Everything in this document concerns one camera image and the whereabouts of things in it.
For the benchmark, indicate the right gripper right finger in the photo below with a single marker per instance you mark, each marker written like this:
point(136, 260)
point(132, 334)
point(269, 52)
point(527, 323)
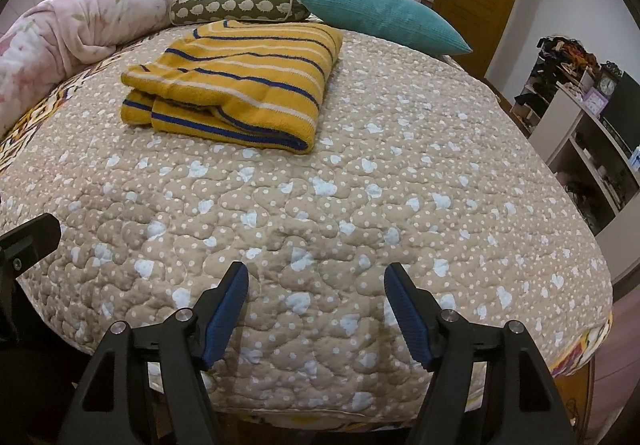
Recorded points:
point(416, 313)

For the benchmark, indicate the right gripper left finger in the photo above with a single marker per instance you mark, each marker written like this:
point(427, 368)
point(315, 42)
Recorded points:
point(218, 311)

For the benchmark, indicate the yellow blue-striped sweater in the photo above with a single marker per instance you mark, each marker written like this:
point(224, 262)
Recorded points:
point(254, 85)

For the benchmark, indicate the beige dotted quilt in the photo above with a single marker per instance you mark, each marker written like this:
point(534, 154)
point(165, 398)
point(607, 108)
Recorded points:
point(415, 163)

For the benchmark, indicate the pink floral comforter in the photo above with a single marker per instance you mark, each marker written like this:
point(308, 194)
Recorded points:
point(55, 39)

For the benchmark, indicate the white shelf unit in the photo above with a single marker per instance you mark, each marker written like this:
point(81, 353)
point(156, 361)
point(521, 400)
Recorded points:
point(571, 126)

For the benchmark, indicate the small desk clock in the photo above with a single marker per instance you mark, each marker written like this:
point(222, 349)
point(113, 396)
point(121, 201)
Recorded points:
point(606, 84)

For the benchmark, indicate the teal cushion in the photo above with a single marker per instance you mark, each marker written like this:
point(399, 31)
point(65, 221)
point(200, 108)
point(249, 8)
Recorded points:
point(405, 22)

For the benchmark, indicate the olive patterned bolster pillow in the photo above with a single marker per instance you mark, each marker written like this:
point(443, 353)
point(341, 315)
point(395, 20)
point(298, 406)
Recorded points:
point(189, 12)

